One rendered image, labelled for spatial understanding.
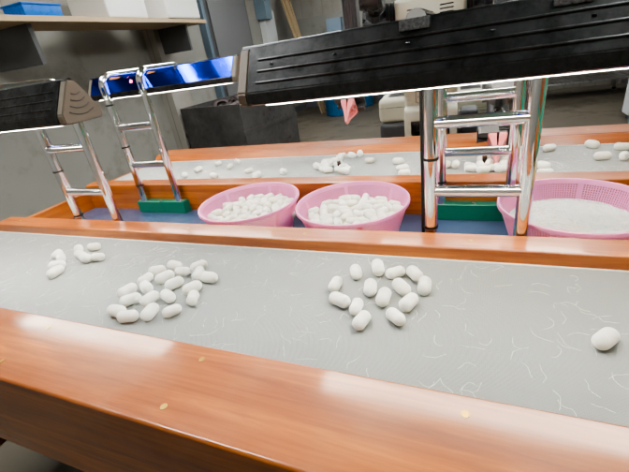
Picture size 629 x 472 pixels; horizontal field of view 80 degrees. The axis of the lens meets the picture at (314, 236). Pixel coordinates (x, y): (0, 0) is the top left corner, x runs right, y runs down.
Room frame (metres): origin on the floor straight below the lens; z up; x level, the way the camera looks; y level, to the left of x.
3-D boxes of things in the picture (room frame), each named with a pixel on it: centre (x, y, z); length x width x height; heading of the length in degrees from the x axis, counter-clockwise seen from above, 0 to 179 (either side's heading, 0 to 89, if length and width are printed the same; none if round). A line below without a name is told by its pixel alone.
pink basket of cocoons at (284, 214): (0.93, 0.16, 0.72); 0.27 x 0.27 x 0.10
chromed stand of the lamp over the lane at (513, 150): (0.88, -0.42, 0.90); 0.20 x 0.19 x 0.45; 65
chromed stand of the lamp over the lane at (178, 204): (1.29, 0.46, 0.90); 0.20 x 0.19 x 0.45; 65
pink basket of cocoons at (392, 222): (0.81, -0.10, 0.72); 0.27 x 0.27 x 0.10
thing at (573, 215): (0.63, -0.50, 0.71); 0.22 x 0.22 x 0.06
